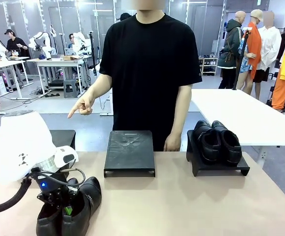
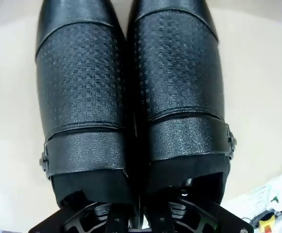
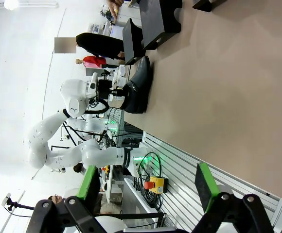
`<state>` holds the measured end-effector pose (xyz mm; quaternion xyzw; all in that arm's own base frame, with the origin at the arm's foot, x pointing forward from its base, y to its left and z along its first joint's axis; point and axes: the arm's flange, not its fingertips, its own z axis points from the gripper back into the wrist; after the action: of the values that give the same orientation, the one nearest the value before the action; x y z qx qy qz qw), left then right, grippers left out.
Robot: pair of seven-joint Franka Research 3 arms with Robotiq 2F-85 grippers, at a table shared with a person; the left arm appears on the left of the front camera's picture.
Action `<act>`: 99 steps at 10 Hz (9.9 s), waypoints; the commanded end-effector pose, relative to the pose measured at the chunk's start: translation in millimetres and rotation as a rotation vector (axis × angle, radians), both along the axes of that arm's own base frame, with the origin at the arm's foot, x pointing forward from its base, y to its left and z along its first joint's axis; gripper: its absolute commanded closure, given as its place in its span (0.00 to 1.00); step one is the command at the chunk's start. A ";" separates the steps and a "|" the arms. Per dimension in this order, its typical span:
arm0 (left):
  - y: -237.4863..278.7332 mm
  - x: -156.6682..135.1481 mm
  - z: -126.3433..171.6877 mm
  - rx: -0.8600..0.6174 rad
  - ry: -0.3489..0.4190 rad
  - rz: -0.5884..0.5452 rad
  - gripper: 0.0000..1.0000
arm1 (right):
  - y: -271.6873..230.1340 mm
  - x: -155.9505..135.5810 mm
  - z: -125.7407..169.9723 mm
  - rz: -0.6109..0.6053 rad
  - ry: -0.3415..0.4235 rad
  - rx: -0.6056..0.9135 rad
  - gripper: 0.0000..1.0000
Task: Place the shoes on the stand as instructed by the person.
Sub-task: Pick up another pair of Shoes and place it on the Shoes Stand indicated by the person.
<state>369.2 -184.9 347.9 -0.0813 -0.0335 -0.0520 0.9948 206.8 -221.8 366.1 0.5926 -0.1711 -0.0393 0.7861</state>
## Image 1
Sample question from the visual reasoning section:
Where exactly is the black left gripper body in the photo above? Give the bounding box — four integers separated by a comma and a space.
35, 172, 69, 196

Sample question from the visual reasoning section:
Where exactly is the black leather buckle shoe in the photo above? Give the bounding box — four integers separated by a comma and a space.
36, 178, 67, 236
210, 120, 243, 167
61, 176, 102, 236
194, 119, 223, 165

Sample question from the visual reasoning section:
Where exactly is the person's right forearm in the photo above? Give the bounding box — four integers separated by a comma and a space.
85, 73, 113, 104

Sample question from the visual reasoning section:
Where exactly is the person's left forearm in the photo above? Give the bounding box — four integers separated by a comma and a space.
170, 85, 192, 138

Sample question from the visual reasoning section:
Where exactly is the black shoe stand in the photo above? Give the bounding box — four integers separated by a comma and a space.
49, 129, 76, 150
103, 130, 156, 178
186, 129, 251, 177

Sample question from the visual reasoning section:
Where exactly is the person in black cap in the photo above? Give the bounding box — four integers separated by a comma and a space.
4, 29, 30, 87

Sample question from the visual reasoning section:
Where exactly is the seated person with glasses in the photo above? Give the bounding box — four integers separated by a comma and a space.
67, 33, 82, 51

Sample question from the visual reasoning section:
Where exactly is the person's black t-shirt torso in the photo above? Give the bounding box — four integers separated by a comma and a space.
99, 9, 203, 152

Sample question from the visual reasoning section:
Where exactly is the person's right hand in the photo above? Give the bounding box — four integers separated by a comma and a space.
67, 92, 95, 119

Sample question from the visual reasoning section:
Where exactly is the person's left hand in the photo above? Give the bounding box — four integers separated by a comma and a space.
163, 134, 182, 152

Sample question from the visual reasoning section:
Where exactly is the grey step stool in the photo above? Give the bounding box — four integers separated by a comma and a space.
63, 79, 81, 99

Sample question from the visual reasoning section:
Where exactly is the white lab desk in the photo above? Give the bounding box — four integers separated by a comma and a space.
33, 58, 87, 95
0, 57, 34, 100

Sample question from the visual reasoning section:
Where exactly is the white shoe rack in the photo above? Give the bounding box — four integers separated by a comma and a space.
198, 56, 219, 76

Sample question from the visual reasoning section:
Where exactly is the large white table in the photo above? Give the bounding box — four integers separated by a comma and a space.
190, 88, 285, 170

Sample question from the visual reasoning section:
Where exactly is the black tripod pole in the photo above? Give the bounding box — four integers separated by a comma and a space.
232, 27, 253, 90

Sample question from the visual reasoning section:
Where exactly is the mannequin in dark green jacket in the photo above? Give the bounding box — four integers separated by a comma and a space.
217, 11, 244, 89

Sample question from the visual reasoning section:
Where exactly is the mannequin in orange shirt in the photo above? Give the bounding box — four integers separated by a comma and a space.
236, 9, 264, 99

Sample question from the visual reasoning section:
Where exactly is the thin grey gripper cable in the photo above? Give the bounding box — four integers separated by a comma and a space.
58, 168, 86, 186

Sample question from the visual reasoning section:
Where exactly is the black corrugated cable conduit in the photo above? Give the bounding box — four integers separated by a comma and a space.
0, 177, 32, 214

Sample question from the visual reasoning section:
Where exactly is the black camera stand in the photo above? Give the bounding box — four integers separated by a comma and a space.
87, 30, 97, 70

